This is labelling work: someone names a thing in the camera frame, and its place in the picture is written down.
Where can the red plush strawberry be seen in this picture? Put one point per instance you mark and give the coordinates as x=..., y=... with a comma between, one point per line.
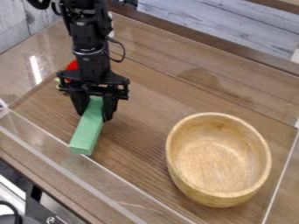
x=66, y=77

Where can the black equipment under table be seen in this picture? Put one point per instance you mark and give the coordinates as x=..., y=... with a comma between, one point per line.
x=22, y=207

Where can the brown wooden bowl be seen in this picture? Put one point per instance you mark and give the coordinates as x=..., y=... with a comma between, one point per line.
x=218, y=159

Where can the clear acrylic enclosure wall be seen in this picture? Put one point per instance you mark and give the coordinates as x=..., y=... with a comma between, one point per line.
x=183, y=73

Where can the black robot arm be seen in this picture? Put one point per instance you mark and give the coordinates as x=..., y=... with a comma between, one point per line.
x=87, y=22

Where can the green rectangular block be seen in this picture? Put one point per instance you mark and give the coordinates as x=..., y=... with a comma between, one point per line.
x=86, y=135

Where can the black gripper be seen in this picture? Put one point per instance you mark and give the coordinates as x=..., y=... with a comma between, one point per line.
x=96, y=80

